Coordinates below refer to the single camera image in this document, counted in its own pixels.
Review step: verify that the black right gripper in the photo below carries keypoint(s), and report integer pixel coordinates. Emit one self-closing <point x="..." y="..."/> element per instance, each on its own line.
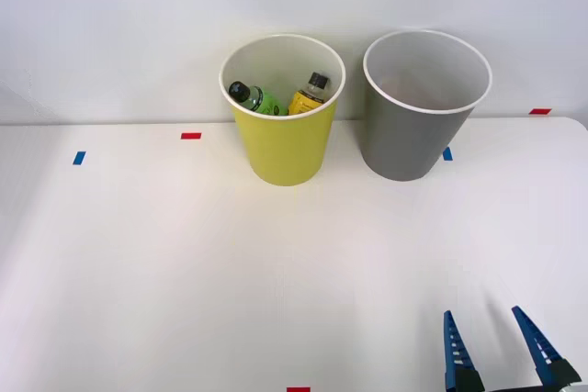
<point x="533" y="388"/>

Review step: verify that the grey plastic waste bin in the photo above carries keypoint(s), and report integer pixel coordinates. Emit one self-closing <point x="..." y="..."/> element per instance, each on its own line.
<point x="409" y="139"/>

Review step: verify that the yellow-green plastic waste bin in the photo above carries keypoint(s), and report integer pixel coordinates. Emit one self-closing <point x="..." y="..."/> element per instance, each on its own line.
<point x="285" y="144"/>

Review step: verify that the yellow label plastic bottle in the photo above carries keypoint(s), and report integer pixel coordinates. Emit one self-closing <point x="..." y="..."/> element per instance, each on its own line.
<point x="308" y="97"/>

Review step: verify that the green plastic bottle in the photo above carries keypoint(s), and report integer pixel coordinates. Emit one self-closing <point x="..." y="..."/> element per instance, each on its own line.
<point x="257" y="98"/>

